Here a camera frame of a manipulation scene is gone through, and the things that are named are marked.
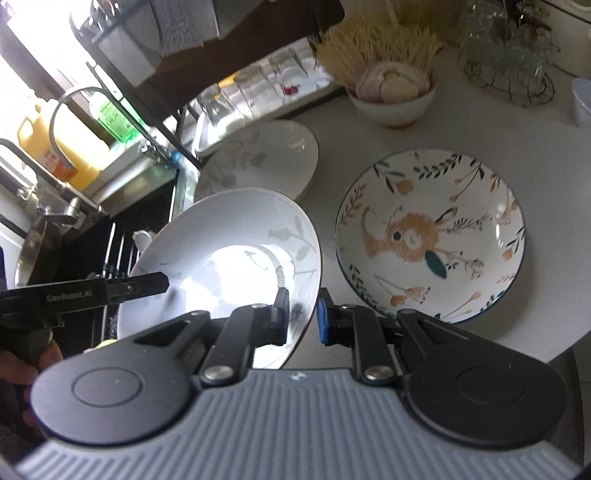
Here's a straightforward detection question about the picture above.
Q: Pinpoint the white leaf plate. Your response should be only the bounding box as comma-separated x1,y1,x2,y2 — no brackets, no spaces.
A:
117,187,322,369
193,120,320,202

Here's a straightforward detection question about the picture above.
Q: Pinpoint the steel kitchen faucet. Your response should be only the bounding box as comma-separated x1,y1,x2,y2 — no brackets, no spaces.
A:
48,86,180,172

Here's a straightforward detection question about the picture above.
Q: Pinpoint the person's left hand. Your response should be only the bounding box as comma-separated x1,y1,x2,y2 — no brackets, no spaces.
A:
1,340,64,437

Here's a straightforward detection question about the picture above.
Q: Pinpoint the steel pot in sink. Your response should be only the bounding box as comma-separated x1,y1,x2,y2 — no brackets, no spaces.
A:
15,217,62,288

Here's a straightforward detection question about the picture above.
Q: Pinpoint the floral rabbit pattern plate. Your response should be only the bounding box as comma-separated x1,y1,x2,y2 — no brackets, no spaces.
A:
335,148,527,324

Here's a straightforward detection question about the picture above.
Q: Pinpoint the yellow detergent bottle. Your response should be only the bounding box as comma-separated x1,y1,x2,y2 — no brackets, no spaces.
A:
17,98,109,191

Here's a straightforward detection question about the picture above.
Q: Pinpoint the green bottle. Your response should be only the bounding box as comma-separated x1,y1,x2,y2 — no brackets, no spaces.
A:
89,92,139,144

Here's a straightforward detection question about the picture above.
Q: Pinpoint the black dish rack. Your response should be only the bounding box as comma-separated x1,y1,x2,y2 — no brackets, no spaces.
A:
68,0,348,169

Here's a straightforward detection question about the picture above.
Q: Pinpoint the white bowl with garlic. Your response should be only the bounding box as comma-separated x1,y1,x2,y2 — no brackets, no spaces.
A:
346,69,438,129

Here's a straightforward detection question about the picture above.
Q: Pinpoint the dried noodle bundle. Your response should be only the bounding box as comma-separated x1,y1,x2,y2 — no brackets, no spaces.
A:
314,13,444,90

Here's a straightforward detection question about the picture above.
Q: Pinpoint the dark wooden cutting board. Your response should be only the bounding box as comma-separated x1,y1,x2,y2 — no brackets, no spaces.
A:
136,1,345,125

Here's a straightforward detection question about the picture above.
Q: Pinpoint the pale blue plastic bowl far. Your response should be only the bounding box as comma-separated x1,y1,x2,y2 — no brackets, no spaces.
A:
571,78,591,127

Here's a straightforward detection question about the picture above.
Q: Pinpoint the white spoon pink handle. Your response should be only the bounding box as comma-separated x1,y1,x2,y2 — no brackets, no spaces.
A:
132,230,154,254

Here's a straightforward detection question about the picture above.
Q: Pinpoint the wire rack with glasses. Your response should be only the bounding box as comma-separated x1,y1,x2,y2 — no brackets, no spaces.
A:
459,1,560,108

